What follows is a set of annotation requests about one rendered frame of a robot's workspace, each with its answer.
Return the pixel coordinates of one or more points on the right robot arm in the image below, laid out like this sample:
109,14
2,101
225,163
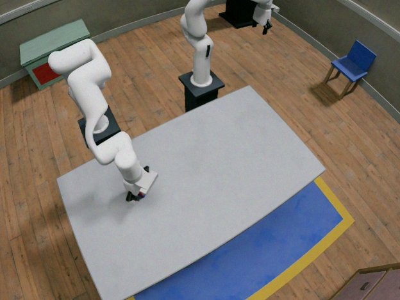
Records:
85,70

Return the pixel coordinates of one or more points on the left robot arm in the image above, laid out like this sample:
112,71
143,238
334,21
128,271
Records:
194,30

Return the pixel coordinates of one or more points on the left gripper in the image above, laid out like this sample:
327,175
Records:
262,17

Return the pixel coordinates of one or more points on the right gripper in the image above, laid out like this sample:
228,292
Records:
133,189

